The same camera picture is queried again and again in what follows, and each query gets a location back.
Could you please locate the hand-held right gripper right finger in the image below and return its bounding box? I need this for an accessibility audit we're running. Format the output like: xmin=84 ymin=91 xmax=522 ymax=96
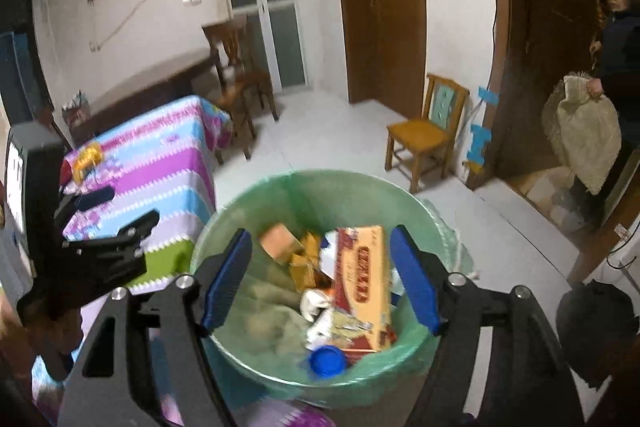
xmin=389 ymin=224 xmax=586 ymax=427

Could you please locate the brown door with handle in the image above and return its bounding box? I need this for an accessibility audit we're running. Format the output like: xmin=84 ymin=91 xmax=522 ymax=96
xmin=520 ymin=0 xmax=613 ymax=188

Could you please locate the printed plastic bag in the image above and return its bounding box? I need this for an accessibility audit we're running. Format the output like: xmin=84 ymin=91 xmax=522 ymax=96
xmin=62 ymin=91 xmax=91 ymax=128

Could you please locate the dark wooden chair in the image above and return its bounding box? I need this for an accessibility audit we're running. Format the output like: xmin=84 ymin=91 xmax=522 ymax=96
xmin=201 ymin=16 xmax=278 ymax=165

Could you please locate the large blue tape patch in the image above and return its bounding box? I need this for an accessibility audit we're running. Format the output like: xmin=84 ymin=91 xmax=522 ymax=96
xmin=467 ymin=124 xmax=493 ymax=165

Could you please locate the brown carton box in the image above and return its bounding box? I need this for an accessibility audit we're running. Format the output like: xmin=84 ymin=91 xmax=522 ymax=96
xmin=332 ymin=226 xmax=393 ymax=353

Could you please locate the white crumpled wrapper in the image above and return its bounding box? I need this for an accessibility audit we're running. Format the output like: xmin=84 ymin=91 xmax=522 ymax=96
xmin=300 ymin=289 xmax=332 ymax=323

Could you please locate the plain brown wooden door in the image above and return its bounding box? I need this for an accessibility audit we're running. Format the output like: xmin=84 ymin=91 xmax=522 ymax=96
xmin=330 ymin=0 xmax=426 ymax=105

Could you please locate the gold foil wrapper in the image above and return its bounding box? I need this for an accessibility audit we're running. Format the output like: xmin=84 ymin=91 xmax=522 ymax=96
xmin=290 ymin=232 xmax=326 ymax=290

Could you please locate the dark wooden table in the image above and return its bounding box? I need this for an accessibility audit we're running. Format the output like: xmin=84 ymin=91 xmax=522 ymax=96
xmin=62 ymin=49 xmax=221 ymax=148

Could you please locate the black cloth bundle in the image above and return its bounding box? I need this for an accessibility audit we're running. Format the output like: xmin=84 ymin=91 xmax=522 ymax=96
xmin=555 ymin=279 xmax=640 ymax=390

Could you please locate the small brown box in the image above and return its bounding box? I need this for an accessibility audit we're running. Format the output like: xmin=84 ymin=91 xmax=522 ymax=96
xmin=260 ymin=223 xmax=306 ymax=265

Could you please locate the bin with green liner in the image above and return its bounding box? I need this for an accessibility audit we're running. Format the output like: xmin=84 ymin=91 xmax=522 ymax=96
xmin=190 ymin=169 xmax=473 ymax=408

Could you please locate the pale knitted towel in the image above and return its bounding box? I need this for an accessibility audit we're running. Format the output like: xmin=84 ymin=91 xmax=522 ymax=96
xmin=542 ymin=74 xmax=623 ymax=196

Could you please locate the small light wooden chair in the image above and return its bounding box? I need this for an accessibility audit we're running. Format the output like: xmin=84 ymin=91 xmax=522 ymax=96
xmin=385 ymin=73 xmax=471 ymax=194

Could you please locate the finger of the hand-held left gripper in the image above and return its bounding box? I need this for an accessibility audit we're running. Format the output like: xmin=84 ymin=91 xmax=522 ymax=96
xmin=54 ymin=185 xmax=117 ymax=230
xmin=55 ymin=209 xmax=161 ymax=313

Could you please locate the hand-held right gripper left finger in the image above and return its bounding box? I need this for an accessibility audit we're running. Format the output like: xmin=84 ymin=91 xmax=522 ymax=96
xmin=60 ymin=228 xmax=254 ymax=427

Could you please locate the yellow crumpled wrapper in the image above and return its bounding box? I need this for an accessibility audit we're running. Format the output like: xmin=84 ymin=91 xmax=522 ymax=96
xmin=72 ymin=144 xmax=103 ymax=182

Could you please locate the blue bottle cap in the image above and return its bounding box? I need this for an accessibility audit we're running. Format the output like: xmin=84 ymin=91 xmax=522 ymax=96
xmin=309 ymin=346 xmax=348 ymax=379

